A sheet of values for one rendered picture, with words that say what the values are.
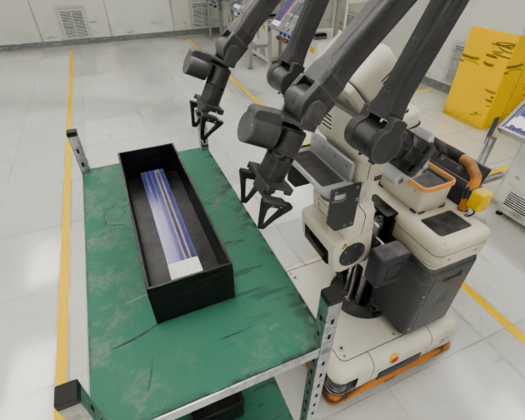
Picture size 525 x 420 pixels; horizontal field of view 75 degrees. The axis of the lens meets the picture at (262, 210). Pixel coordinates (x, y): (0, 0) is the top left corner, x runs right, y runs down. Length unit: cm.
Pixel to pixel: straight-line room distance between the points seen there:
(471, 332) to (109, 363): 178
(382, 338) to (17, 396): 161
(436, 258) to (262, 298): 67
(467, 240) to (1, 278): 241
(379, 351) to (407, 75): 111
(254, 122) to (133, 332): 48
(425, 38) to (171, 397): 80
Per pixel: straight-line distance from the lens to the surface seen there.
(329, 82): 64
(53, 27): 797
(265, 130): 61
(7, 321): 232
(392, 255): 123
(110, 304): 85
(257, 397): 133
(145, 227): 98
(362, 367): 152
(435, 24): 78
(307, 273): 174
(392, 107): 77
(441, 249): 125
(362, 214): 113
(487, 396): 198
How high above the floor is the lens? 158
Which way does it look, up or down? 38 degrees down
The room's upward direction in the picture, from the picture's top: straight up
